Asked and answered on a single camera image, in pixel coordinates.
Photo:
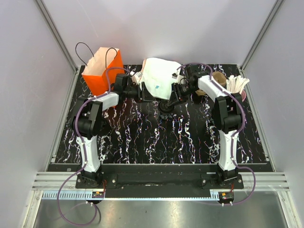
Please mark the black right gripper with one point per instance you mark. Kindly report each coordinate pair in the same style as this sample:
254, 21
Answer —
176, 97

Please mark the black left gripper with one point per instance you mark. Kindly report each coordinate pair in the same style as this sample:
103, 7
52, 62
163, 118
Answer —
146, 95

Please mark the black printed paper cup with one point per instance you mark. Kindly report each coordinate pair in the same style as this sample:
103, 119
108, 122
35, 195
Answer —
165, 110

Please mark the orange paper bag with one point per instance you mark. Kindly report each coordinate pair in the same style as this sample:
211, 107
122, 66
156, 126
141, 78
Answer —
101, 69

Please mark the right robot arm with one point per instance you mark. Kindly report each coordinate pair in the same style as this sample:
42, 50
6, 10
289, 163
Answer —
228, 116

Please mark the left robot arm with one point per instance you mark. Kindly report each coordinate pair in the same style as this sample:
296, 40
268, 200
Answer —
88, 121

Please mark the white folded towel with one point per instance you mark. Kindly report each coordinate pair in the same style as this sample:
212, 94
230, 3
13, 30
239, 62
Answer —
157, 76

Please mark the white wooden stir sticks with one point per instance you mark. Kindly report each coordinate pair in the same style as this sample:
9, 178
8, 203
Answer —
236, 84

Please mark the pink cup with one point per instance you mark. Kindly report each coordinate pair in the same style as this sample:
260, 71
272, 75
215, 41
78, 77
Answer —
243, 95

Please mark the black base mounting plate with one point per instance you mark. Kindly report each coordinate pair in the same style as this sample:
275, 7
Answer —
157, 181

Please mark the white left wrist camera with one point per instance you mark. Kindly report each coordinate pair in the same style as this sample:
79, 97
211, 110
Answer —
136, 77

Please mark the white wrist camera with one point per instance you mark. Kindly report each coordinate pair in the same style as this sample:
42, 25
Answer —
178, 78
136, 77

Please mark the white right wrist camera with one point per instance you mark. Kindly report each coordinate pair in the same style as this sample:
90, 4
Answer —
178, 78

